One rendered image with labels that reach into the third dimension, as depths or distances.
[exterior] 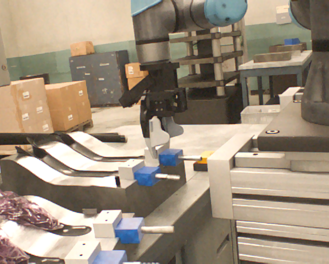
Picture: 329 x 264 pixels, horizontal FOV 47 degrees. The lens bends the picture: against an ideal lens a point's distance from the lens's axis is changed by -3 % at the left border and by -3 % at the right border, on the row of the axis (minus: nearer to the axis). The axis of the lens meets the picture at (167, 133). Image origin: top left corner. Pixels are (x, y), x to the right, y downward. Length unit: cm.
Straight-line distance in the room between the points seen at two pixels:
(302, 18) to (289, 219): 68
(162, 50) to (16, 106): 396
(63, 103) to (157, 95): 471
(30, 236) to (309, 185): 45
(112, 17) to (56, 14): 148
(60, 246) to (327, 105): 46
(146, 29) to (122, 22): 746
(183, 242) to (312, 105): 57
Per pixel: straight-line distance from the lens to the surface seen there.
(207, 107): 485
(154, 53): 82
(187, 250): 100
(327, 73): 49
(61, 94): 550
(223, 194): 54
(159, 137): 85
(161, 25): 83
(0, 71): 165
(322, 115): 48
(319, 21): 50
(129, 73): 781
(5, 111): 482
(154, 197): 86
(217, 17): 74
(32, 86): 493
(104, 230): 66
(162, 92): 83
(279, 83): 657
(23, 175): 96
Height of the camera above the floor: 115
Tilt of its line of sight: 13 degrees down
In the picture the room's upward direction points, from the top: 7 degrees counter-clockwise
